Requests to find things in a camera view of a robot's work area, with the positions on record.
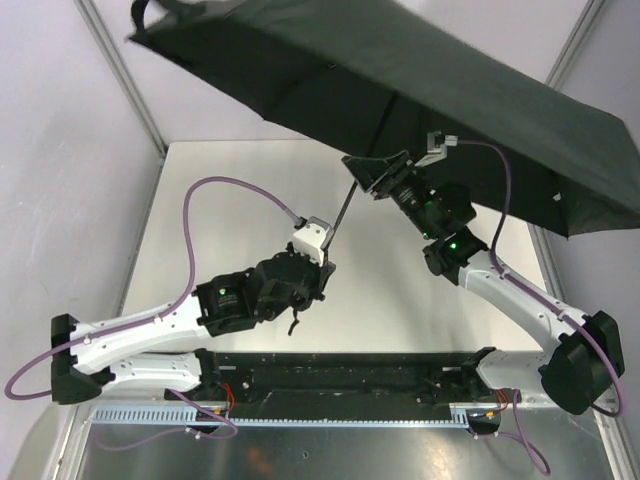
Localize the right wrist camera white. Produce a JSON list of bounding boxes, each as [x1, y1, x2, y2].
[[416, 131, 459, 168]]

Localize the aluminium frame post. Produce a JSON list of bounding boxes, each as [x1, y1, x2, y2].
[[545, 0, 610, 90], [73, 0, 168, 158]]

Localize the grey slotted cable duct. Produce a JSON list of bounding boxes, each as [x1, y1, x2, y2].
[[89, 402, 501, 431]]

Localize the right aluminium frame post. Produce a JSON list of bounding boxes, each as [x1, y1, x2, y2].
[[545, 0, 610, 90]]

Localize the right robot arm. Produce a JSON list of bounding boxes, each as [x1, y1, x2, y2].
[[342, 151, 625, 416]]

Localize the black folding umbrella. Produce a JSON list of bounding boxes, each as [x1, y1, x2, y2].
[[130, 1, 639, 237]]

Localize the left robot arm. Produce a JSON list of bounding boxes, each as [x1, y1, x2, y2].
[[50, 245, 335, 405]]

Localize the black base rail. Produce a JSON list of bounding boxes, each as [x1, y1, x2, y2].
[[185, 349, 513, 422]]

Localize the left aluminium frame post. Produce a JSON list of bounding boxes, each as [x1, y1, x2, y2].
[[73, 0, 168, 158]]

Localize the purple cable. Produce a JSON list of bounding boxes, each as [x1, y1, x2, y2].
[[457, 138, 626, 417], [4, 175, 307, 401]]

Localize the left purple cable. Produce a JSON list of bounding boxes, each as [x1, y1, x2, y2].
[[4, 175, 307, 401]]

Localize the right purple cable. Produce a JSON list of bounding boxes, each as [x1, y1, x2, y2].
[[457, 138, 626, 417]]

